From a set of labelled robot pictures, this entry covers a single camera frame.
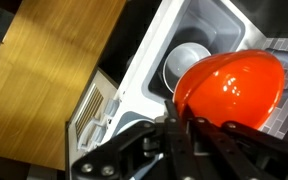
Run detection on white toy oven door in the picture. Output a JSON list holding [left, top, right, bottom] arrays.
[[65, 68, 117, 180]]

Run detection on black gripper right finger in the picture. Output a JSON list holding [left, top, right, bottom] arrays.
[[182, 107, 288, 180]]

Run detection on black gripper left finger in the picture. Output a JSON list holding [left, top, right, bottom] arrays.
[[71, 100, 198, 180]]

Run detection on red plastic bowl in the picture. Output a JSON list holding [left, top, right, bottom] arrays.
[[173, 50, 284, 129]]

